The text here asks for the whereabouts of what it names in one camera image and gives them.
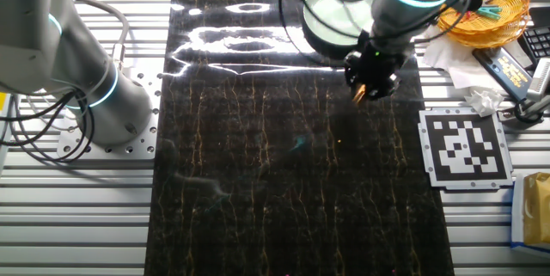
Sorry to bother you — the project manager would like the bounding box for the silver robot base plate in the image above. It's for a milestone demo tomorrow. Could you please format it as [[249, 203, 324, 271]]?
[[57, 69, 163, 160]]

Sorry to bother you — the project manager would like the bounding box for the black camera cable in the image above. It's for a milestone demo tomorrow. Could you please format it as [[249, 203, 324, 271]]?
[[513, 95, 550, 125]]

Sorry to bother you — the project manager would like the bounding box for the green clothespin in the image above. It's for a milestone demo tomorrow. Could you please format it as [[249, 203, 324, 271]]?
[[476, 5, 503, 21]]

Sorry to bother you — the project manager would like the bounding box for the black keyboard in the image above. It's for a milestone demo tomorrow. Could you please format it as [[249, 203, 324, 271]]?
[[517, 7, 550, 69]]

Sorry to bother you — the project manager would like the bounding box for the orange clothespin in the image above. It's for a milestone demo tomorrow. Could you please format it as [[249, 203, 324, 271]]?
[[351, 83, 367, 105]]

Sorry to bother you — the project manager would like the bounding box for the pale green plate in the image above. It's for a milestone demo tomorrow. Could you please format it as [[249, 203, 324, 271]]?
[[302, 0, 375, 47]]

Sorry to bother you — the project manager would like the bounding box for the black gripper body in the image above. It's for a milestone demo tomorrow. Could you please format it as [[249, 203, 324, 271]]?
[[343, 38, 408, 96]]

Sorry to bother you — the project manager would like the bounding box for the black base cable bundle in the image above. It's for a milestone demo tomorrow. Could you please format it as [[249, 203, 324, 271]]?
[[0, 89, 96, 163]]

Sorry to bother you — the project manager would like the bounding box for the crumpled white tissue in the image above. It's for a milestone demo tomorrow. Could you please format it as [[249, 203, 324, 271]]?
[[463, 89, 504, 118]]

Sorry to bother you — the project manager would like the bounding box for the black marble pattern mat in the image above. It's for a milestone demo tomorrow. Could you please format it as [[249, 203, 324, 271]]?
[[144, 0, 455, 276]]

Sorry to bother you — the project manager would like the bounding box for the orange wicker basket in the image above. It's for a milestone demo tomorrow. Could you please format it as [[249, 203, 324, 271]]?
[[436, 0, 531, 49]]

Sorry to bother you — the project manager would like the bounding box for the dark device with yellow print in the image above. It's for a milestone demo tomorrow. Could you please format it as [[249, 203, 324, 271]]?
[[472, 46, 534, 103]]

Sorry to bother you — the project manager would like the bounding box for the grey base cable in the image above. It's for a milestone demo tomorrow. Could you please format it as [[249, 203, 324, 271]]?
[[70, 0, 131, 71]]

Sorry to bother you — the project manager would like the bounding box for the black white marker board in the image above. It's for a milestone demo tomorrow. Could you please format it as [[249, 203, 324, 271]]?
[[418, 107, 515, 191]]

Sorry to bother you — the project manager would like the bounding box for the white paper towel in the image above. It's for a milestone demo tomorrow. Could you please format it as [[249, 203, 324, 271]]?
[[414, 24, 516, 92]]

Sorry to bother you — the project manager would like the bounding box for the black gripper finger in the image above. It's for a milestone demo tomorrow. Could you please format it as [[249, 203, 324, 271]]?
[[345, 63, 370, 92], [367, 77, 400, 101]]

